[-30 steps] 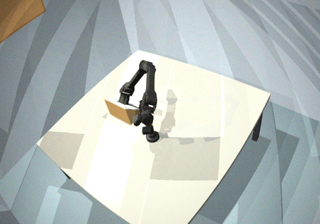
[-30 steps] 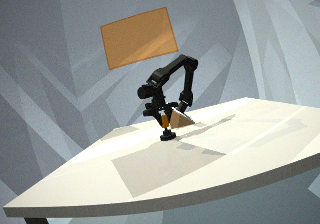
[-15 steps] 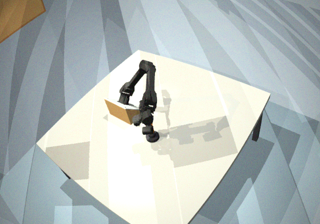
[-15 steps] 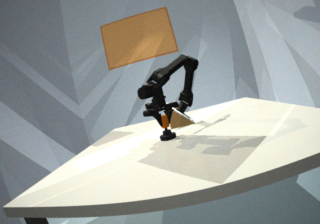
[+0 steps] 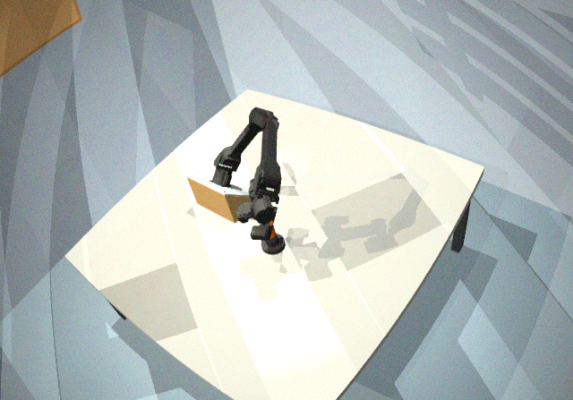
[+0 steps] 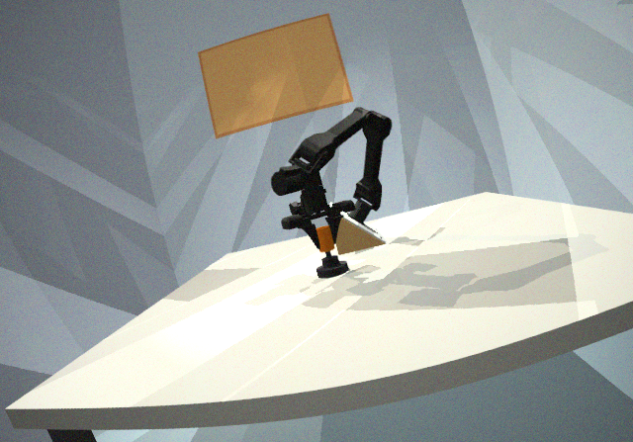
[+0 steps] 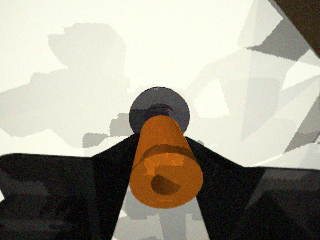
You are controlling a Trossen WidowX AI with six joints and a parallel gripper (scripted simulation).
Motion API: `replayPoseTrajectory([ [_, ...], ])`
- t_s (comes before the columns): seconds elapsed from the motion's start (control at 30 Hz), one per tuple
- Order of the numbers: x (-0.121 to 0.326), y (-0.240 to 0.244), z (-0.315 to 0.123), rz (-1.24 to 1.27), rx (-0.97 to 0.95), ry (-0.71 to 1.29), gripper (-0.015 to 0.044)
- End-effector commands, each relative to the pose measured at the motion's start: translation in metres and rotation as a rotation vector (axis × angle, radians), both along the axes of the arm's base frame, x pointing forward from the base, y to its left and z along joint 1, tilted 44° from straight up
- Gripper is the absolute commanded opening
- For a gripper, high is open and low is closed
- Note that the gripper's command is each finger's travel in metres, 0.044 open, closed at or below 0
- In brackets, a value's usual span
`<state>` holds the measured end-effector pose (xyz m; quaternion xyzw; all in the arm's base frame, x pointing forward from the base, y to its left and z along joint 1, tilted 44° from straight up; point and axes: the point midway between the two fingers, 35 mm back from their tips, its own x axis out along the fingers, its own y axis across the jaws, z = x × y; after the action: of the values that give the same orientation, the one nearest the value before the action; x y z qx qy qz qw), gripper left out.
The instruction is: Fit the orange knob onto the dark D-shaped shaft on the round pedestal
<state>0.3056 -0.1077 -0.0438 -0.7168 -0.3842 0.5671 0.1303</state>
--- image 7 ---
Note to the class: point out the orange knob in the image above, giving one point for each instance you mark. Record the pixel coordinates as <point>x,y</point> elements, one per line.
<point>165,173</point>

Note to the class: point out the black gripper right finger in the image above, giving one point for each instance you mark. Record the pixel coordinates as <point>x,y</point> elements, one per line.
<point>230,191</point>

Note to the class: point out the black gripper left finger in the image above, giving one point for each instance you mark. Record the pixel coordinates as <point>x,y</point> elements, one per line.
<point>102,180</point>

